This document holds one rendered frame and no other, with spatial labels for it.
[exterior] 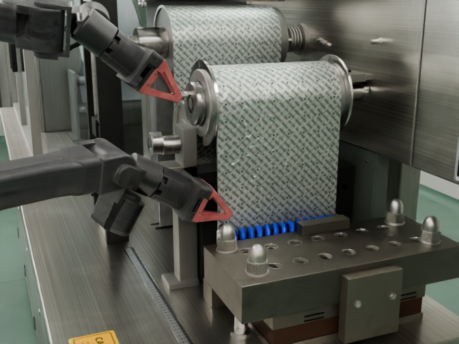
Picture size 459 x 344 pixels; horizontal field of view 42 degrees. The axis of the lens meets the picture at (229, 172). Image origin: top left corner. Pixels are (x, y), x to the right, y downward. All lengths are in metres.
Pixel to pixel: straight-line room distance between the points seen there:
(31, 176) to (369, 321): 0.55
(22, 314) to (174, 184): 2.14
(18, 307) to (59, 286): 1.91
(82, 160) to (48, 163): 0.05
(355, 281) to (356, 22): 0.52
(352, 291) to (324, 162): 0.27
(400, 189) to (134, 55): 0.69
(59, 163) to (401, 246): 0.56
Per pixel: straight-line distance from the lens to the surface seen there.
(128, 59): 0.98
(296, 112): 1.04
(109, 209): 0.94
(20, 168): 0.82
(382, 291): 0.97
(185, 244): 1.12
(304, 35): 1.36
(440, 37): 1.02
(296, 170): 1.07
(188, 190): 0.97
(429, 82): 1.04
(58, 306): 1.12
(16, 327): 2.94
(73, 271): 1.25
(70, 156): 0.86
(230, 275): 0.90
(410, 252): 1.02
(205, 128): 1.01
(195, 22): 1.22
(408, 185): 1.40
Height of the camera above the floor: 1.42
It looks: 16 degrees down
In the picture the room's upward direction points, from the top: straight up
